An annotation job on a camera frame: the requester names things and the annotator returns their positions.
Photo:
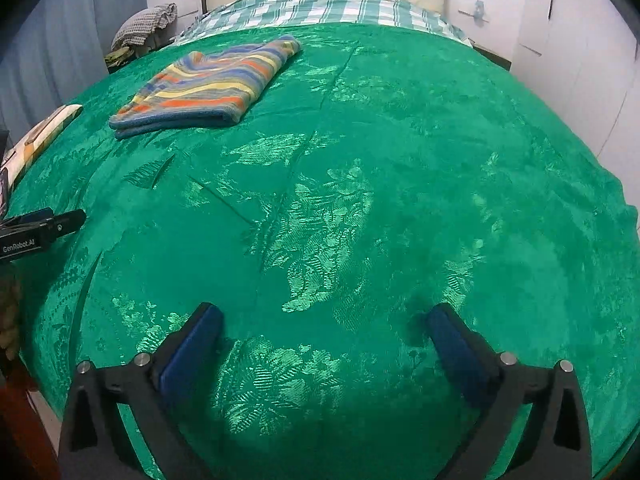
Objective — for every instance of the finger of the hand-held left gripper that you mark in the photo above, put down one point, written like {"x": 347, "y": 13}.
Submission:
{"x": 70, "y": 222}

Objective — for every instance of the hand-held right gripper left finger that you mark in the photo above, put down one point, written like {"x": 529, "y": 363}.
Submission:
{"x": 192, "y": 350}

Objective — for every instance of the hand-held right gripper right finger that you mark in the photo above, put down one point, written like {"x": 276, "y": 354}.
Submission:
{"x": 457, "y": 355}

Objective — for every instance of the striped multicolour shirt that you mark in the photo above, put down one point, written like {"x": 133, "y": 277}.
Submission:
{"x": 210, "y": 85}

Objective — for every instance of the cream patterned folded cloth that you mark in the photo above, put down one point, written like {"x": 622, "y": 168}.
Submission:
{"x": 40, "y": 135}

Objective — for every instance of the grey curtain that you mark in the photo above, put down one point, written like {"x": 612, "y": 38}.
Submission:
{"x": 60, "y": 50}

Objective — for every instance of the reddish wooden board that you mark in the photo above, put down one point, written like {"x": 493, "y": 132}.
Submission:
{"x": 25, "y": 425}

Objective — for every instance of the grey checked cloth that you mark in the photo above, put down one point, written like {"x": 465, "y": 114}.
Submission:
{"x": 145, "y": 25}

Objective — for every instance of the green patterned blanket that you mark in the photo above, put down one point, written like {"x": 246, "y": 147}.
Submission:
{"x": 375, "y": 160}

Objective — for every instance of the green white checked bedsheet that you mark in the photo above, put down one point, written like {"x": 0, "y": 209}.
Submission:
{"x": 325, "y": 7}

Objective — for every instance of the white wardrobe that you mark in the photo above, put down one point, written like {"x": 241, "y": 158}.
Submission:
{"x": 575, "y": 35}

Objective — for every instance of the dark bed frame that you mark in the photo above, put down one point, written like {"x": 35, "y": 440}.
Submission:
{"x": 495, "y": 57}

